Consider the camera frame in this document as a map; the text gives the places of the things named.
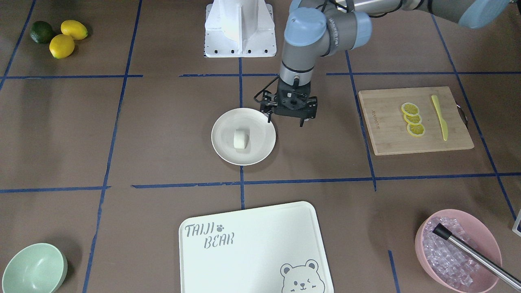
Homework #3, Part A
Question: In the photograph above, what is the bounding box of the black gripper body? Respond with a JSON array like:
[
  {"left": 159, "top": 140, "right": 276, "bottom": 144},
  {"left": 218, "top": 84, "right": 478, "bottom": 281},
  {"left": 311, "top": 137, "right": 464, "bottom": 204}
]
[{"left": 260, "top": 78, "right": 318, "bottom": 120}]

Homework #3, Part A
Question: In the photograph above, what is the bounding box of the white round plate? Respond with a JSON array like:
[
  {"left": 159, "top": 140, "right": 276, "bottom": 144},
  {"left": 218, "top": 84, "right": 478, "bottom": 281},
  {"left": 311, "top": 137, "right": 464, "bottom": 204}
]
[{"left": 211, "top": 108, "right": 276, "bottom": 166}]

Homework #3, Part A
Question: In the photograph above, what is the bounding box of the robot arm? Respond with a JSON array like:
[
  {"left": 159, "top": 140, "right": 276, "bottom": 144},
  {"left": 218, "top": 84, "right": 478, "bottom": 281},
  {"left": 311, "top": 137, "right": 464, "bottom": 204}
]
[{"left": 254, "top": 0, "right": 510, "bottom": 126}]

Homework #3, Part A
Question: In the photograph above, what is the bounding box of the cream bear tray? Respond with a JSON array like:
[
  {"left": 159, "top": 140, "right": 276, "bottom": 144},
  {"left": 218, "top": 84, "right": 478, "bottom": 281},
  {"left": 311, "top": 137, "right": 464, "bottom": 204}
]
[{"left": 179, "top": 201, "right": 334, "bottom": 293}]

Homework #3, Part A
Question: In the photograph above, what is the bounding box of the wooden cutting board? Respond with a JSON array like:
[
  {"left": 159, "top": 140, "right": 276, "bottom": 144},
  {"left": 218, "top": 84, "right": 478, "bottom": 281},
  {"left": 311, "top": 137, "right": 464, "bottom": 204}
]
[{"left": 358, "top": 86, "right": 474, "bottom": 155}]

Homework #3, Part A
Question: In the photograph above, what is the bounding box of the lemon slice far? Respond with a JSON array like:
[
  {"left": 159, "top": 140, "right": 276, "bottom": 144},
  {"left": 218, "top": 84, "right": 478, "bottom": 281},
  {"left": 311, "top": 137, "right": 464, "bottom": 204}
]
[{"left": 401, "top": 102, "right": 419, "bottom": 117}]

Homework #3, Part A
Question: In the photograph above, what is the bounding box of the lemon slice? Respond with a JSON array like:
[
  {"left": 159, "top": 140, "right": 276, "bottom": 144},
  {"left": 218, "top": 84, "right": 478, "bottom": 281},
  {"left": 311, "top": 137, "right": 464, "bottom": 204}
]
[
  {"left": 406, "top": 124, "right": 426, "bottom": 137},
  {"left": 403, "top": 114, "right": 422, "bottom": 125},
  {"left": 401, "top": 102, "right": 419, "bottom": 117}
]

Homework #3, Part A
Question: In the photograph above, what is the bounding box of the lemon slice middle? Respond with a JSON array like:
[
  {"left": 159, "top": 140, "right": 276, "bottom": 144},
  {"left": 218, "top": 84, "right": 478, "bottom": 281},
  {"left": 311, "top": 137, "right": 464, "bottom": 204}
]
[{"left": 403, "top": 114, "right": 422, "bottom": 125}]

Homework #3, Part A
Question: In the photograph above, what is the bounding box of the lemon slice near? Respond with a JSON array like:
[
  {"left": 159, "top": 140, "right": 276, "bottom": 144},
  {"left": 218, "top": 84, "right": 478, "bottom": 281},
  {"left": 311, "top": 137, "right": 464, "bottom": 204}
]
[{"left": 406, "top": 124, "right": 426, "bottom": 137}]

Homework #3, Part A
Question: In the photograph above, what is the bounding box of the yellow plastic knife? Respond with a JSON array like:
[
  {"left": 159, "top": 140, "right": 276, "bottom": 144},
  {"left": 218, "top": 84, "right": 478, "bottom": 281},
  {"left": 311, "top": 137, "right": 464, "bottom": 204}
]
[{"left": 431, "top": 94, "right": 449, "bottom": 141}]

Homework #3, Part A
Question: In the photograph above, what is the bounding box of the metal black-tipped pestle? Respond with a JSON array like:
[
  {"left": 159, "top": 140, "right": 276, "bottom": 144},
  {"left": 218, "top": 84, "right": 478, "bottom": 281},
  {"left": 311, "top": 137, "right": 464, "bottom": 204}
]
[{"left": 432, "top": 224, "right": 521, "bottom": 292}]

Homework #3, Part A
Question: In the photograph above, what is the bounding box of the pink bowl with ice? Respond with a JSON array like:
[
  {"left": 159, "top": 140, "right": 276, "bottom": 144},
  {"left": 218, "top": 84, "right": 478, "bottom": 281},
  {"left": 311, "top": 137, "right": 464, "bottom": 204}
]
[{"left": 415, "top": 209, "right": 502, "bottom": 293}]

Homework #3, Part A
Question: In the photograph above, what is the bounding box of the yellow lemon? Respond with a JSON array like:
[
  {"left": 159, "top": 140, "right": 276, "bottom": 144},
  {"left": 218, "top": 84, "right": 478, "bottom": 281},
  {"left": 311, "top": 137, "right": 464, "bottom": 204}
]
[
  {"left": 60, "top": 19, "right": 89, "bottom": 40},
  {"left": 49, "top": 35, "right": 76, "bottom": 59}
]

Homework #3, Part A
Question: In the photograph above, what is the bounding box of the green lime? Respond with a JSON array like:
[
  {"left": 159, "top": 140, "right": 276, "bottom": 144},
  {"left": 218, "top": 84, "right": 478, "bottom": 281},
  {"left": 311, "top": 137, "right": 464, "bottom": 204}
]
[{"left": 30, "top": 21, "right": 56, "bottom": 44}]

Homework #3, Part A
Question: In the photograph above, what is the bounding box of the mint green bowl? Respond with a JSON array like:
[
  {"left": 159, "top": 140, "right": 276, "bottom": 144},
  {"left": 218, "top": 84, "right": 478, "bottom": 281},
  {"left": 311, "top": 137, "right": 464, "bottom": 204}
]
[{"left": 2, "top": 243, "right": 68, "bottom": 293}]

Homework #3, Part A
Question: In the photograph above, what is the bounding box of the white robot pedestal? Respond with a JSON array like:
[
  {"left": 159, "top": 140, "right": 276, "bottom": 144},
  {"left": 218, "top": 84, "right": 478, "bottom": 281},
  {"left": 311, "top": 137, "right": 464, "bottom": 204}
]
[{"left": 204, "top": 0, "right": 277, "bottom": 58}]

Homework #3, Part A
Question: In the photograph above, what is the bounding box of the white wire cup rack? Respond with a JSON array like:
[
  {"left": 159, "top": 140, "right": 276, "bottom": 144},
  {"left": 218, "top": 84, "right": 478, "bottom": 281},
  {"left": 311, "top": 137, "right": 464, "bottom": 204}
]
[{"left": 511, "top": 210, "right": 521, "bottom": 237}]

